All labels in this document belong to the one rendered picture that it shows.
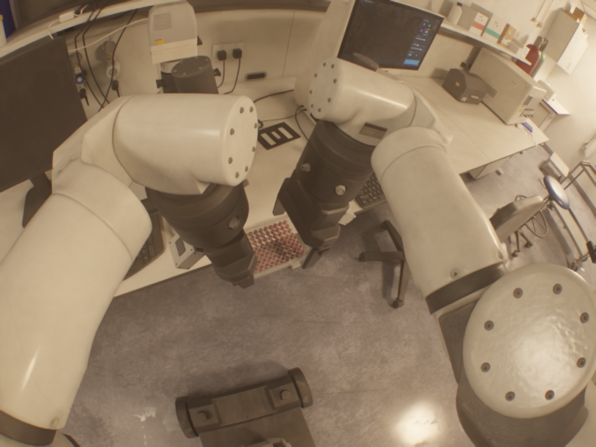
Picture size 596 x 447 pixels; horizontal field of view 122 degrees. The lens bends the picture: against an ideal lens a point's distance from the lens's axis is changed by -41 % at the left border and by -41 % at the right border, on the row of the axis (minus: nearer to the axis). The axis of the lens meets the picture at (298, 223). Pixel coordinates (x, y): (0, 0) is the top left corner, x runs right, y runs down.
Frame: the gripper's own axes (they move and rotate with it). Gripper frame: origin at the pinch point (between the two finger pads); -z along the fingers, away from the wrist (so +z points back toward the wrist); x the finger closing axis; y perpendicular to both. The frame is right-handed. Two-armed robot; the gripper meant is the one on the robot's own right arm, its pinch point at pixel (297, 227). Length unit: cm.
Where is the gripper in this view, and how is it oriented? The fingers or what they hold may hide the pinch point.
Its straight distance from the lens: 44.0
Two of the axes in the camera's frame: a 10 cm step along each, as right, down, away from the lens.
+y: -8.2, 1.8, -5.5
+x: -4.6, -7.8, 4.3
